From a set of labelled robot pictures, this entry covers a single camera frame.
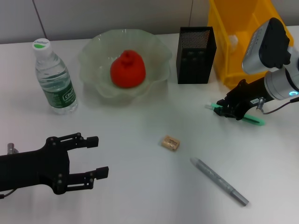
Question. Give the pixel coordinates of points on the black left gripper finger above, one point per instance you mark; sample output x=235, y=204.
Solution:
x=102, y=172
x=92, y=142

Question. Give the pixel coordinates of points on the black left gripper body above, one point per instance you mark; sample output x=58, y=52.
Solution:
x=35, y=168

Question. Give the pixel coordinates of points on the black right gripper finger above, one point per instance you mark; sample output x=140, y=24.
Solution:
x=223, y=103
x=227, y=113

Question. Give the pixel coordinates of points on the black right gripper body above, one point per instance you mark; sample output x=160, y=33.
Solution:
x=247, y=95

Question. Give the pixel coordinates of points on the mint green utility knife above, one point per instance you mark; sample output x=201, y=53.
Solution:
x=254, y=120

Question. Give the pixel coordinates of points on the white paper ball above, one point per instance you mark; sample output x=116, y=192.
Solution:
x=233, y=42

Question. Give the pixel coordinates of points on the clear green-label water bottle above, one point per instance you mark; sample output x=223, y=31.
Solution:
x=58, y=93

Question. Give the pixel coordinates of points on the small beige eraser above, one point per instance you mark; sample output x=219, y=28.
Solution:
x=170, y=142

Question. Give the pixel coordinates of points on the black mesh pen holder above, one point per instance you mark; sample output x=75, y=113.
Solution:
x=196, y=67

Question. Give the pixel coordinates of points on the translucent wavy fruit plate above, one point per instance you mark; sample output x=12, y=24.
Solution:
x=98, y=91

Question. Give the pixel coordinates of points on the grey marker pen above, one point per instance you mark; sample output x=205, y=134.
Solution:
x=217, y=180

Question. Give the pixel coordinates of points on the yellow plastic bin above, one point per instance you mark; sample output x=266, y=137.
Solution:
x=224, y=65

